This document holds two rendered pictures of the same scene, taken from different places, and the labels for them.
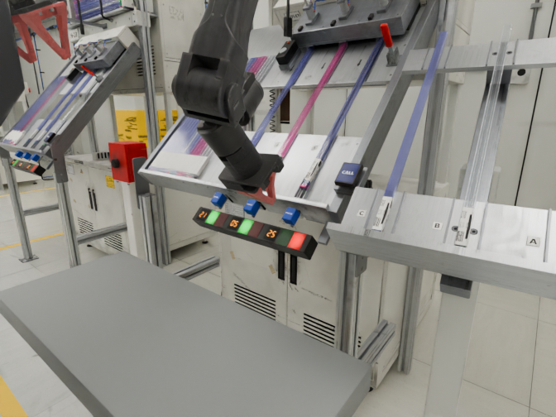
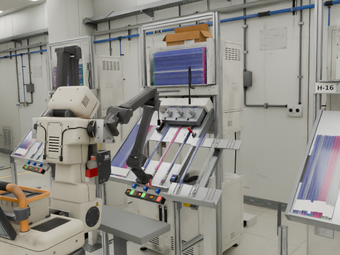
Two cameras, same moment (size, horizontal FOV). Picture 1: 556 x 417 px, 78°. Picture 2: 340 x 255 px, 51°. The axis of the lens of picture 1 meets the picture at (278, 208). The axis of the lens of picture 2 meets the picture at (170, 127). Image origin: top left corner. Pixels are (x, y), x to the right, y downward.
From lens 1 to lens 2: 1.65 m
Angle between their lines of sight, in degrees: 10
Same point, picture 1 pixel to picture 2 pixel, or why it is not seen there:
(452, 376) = (209, 242)
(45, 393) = not seen: outside the picture
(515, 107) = (298, 128)
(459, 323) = (208, 223)
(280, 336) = (151, 220)
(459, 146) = (273, 149)
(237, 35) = (140, 152)
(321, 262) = not seen: hidden behind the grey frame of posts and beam
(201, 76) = (132, 160)
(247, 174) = (143, 179)
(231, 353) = (138, 222)
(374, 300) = (196, 226)
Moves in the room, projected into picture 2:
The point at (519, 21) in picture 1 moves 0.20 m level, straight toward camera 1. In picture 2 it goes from (293, 83) to (288, 83)
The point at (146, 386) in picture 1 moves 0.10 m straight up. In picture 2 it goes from (121, 226) to (121, 209)
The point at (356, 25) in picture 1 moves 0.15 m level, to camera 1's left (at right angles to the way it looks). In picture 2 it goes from (183, 121) to (163, 121)
